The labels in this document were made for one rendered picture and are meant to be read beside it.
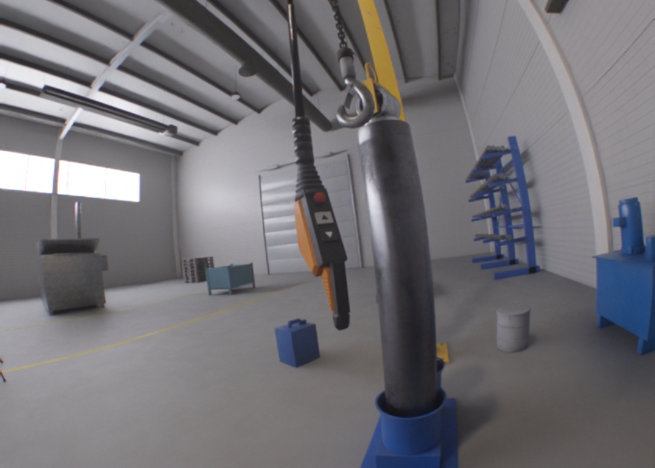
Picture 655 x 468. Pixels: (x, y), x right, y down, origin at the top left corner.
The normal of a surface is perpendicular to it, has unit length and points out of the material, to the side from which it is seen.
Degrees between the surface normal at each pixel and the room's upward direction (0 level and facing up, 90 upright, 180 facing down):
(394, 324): 90
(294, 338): 90
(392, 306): 90
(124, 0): 173
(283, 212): 90
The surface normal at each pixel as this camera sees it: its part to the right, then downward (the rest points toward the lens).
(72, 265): 0.89, -0.14
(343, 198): -0.35, -0.03
